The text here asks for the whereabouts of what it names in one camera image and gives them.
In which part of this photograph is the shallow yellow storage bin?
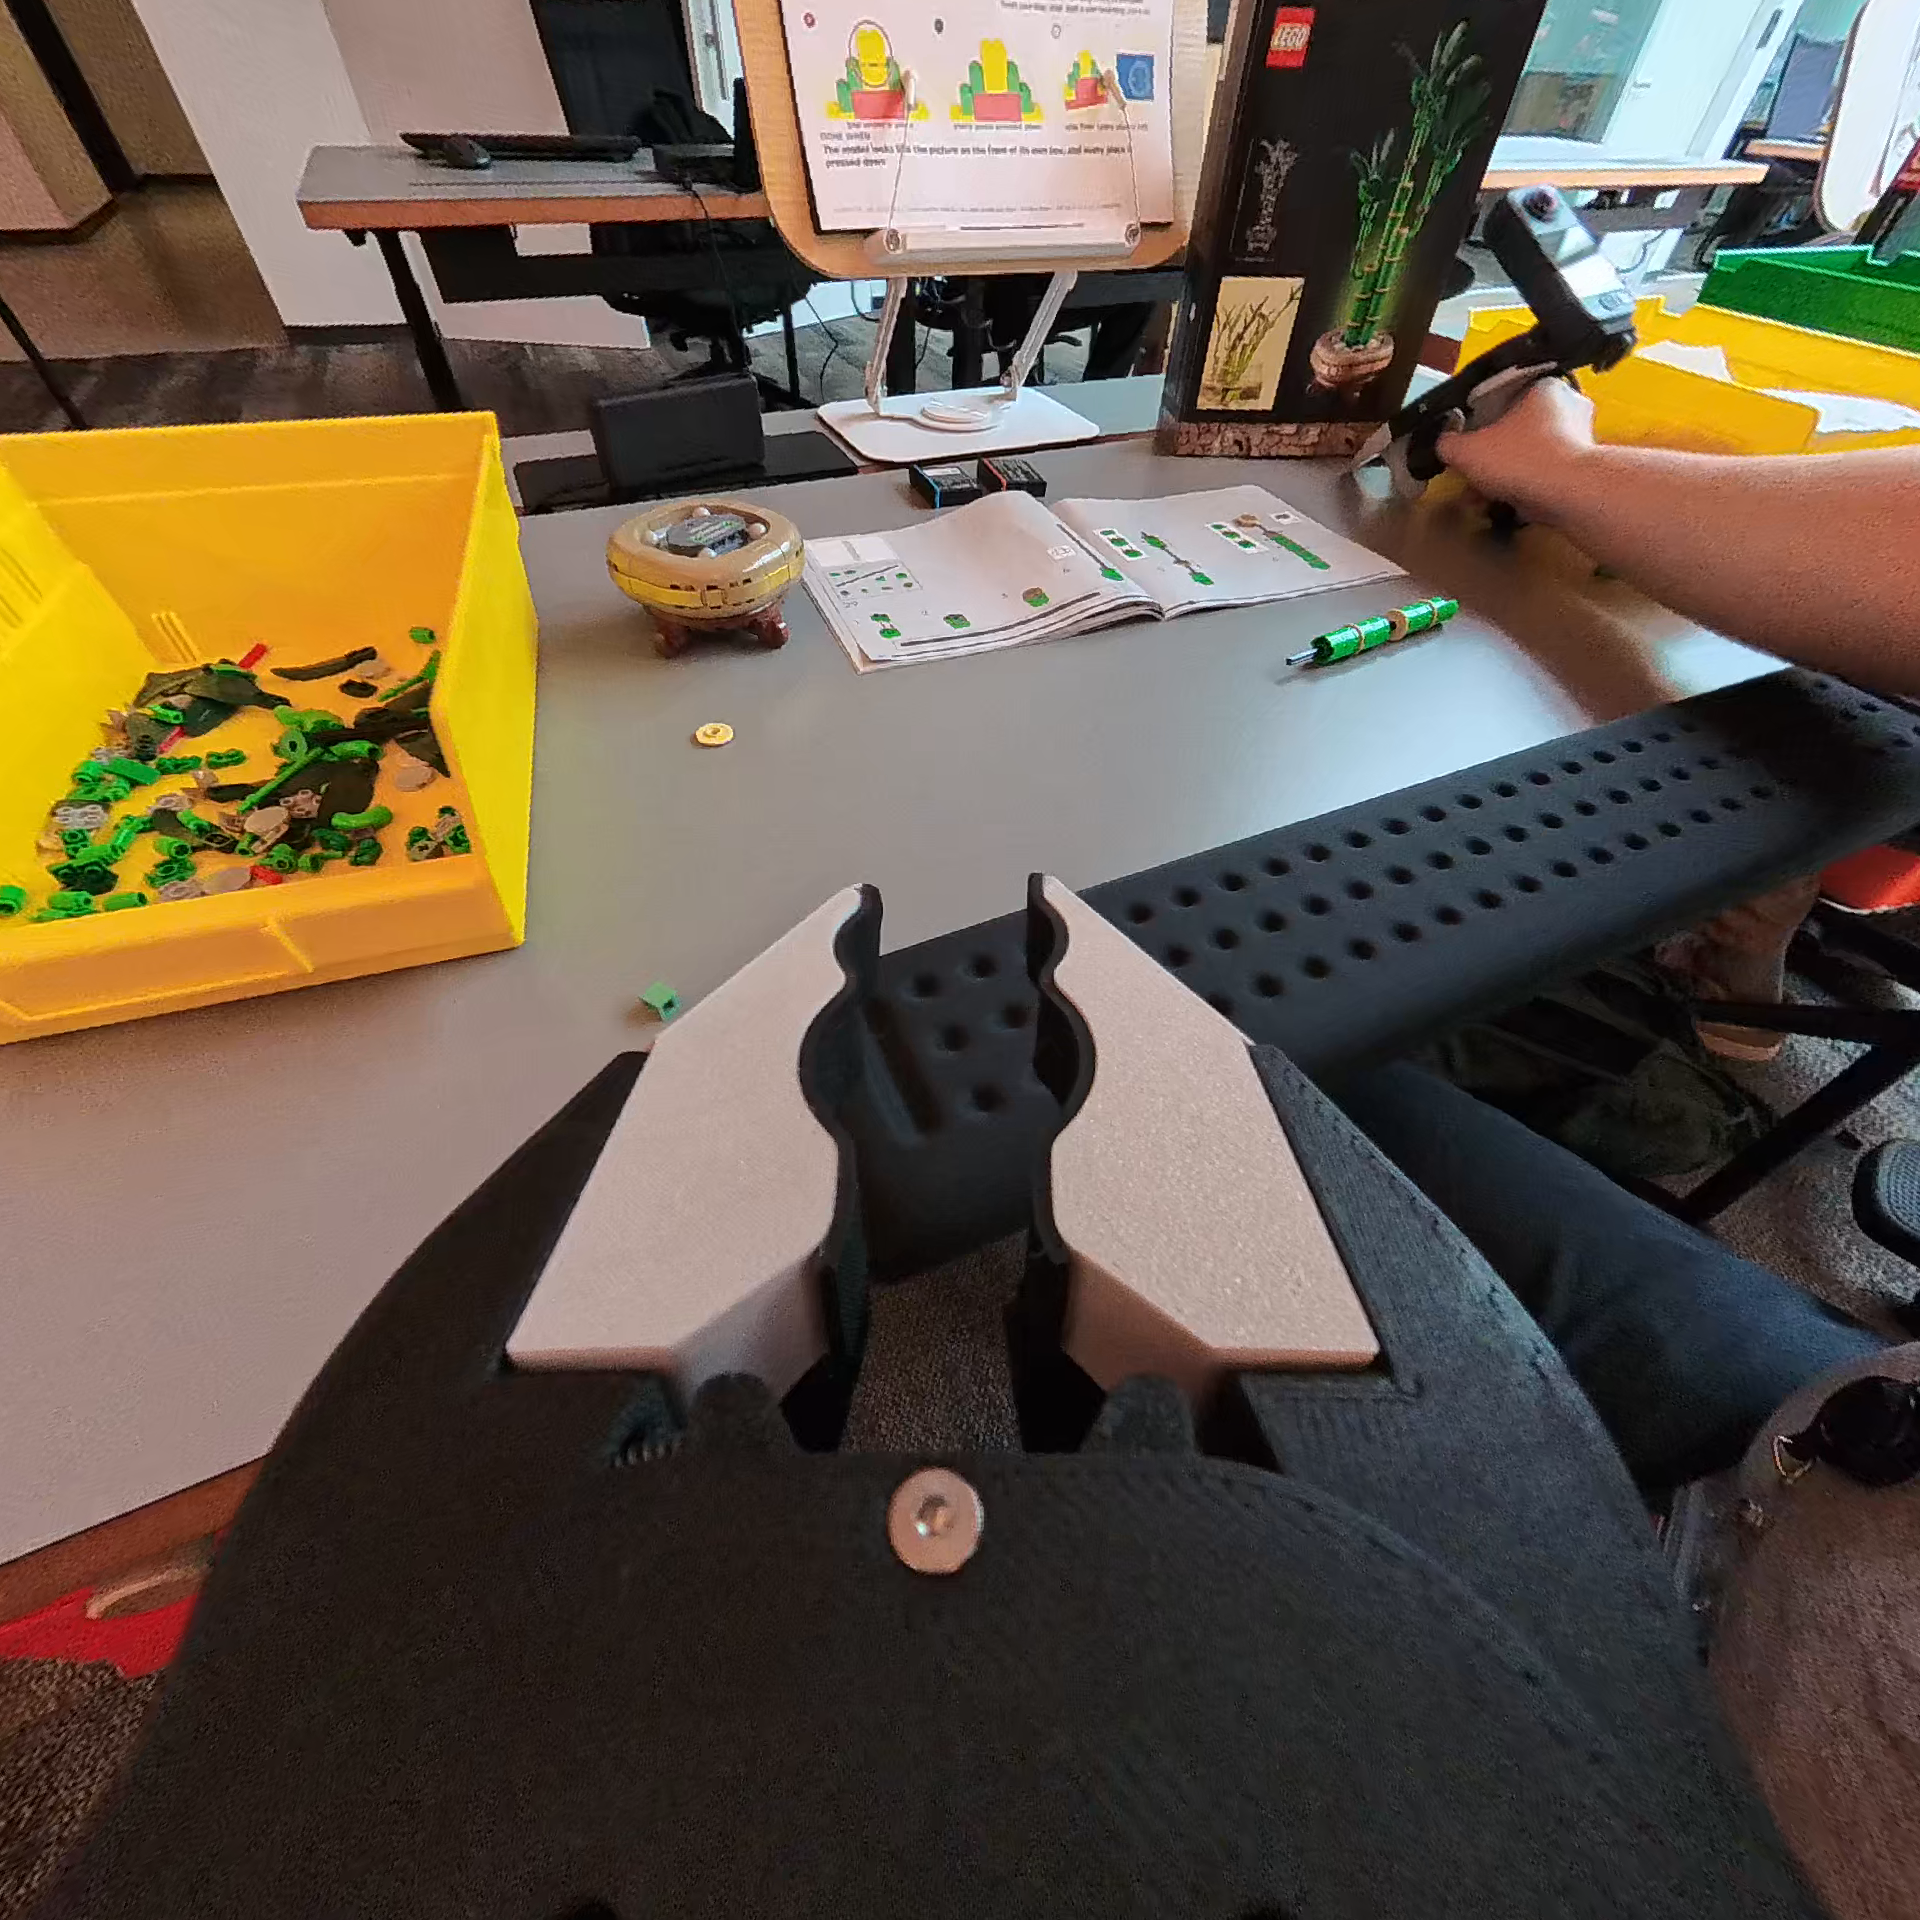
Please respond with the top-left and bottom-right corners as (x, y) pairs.
(1463, 300), (1920, 454)

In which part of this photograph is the white instruction booklet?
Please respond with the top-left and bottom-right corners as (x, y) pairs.
(803, 487), (1407, 672)

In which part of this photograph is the black office chair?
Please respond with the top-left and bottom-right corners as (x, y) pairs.
(592, 89), (819, 377)

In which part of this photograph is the person's right forearm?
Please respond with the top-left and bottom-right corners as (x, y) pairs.
(1559, 434), (1920, 720)

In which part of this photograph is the black perforated armrest pad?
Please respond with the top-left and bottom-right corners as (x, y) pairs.
(861, 670), (1920, 1278)

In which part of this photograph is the black toy set box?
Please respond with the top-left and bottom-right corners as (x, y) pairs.
(1154, 0), (1548, 460)

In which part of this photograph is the black keyboard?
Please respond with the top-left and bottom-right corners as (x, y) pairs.
(400, 133), (642, 165)

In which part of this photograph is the green toy bamboo stem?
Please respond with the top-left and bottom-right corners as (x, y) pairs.
(1285, 597), (1460, 670)

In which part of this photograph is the printed instruction sheet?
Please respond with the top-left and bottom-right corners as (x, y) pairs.
(780, 0), (1176, 233)

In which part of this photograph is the green storage bin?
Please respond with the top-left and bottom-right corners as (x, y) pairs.
(1696, 247), (1920, 354)

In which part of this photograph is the person's leg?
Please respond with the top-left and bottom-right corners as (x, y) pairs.
(1335, 1055), (1892, 1501)

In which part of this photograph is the pile of toy pieces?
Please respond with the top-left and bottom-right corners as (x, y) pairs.
(0, 625), (476, 924)

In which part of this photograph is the white paper bag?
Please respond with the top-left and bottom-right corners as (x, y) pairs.
(1634, 343), (1876, 408)

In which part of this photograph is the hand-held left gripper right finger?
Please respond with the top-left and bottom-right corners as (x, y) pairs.
(1020, 873), (1383, 1454)

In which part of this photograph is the tan toy pot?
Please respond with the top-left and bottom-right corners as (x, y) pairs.
(607, 498), (807, 655)

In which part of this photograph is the black chair base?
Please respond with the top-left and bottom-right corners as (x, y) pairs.
(1650, 839), (1920, 1231)

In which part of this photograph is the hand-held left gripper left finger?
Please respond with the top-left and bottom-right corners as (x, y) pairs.
(503, 881), (887, 1454)

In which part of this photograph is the large yellow storage bin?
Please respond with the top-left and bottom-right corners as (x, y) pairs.
(0, 410), (539, 1044)

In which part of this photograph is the black rectangular case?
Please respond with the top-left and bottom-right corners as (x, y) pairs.
(588, 374), (768, 489)

